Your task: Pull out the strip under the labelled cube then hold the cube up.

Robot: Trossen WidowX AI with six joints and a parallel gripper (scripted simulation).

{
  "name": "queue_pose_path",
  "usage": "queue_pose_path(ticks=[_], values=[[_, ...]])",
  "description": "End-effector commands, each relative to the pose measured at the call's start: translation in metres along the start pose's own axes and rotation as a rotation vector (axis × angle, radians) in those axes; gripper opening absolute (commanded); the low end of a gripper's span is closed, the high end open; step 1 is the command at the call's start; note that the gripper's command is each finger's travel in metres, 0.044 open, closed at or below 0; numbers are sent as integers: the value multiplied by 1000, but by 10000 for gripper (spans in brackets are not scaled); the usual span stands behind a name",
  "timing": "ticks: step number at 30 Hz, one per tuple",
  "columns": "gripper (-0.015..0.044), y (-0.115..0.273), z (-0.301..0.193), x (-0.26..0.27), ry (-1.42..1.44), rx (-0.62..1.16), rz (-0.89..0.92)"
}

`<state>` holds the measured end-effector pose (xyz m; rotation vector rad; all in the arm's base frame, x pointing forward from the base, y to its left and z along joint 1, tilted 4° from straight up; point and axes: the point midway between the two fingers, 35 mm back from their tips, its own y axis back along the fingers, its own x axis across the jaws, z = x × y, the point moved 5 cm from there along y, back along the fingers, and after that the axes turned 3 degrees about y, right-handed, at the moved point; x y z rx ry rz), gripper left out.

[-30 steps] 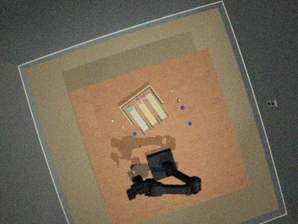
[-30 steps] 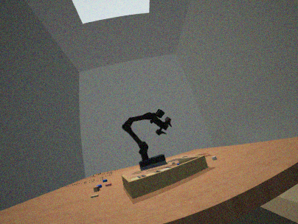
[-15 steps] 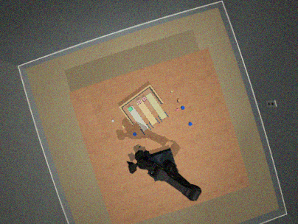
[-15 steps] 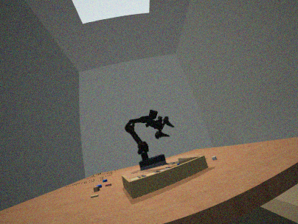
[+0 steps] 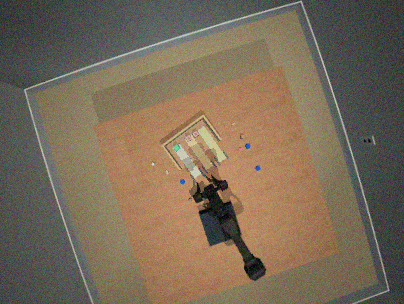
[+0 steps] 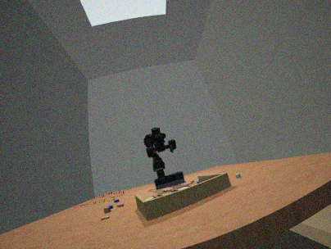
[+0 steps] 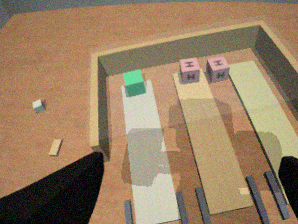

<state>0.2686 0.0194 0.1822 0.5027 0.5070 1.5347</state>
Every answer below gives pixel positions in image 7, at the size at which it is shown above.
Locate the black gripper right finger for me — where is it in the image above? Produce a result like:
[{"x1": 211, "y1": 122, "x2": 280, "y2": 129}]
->
[{"x1": 278, "y1": 156, "x2": 298, "y2": 217}]

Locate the pale yellow flat strip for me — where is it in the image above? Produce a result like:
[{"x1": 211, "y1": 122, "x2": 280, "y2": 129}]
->
[{"x1": 247, "y1": 107, "x2": 298, "y2": 205}]

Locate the small white cube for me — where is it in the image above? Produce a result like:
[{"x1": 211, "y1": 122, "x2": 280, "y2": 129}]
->
[{"x1": 32, "y1": 100, "x2": 45, "y2": 113}]

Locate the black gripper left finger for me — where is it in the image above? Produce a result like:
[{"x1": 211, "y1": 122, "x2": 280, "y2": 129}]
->
[{"x1": 0, "y1": 152, "x2": 104, "y2": 224}]

